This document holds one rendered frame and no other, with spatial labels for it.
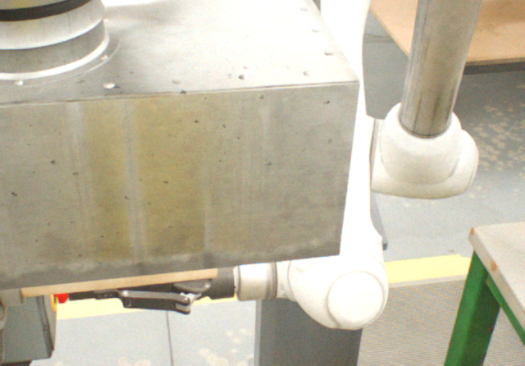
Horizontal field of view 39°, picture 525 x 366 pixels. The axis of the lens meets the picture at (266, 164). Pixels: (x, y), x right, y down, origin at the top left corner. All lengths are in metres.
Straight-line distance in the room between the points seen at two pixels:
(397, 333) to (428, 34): 1.30
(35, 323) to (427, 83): 0.77
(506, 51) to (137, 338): 1.83
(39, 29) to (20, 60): 0.02
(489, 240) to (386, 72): 2.55
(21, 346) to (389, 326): 1.53
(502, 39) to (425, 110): 1.88
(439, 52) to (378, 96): 2.28
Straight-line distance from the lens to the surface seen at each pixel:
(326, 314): 0.93
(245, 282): 1.08
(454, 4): 1.24
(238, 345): 2.32
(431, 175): 1.53
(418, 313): 2.48
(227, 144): 0.46
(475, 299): 1.38
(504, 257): 1.29
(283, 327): 1.79
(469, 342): 1.45
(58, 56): 0.46
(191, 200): 0.48
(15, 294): 0.72
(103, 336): 2.38
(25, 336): 1.07
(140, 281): 0.72
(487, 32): 3.32
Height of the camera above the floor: 1.74
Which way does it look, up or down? 35 degrees down
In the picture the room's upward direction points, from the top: 2 degrees clockwise
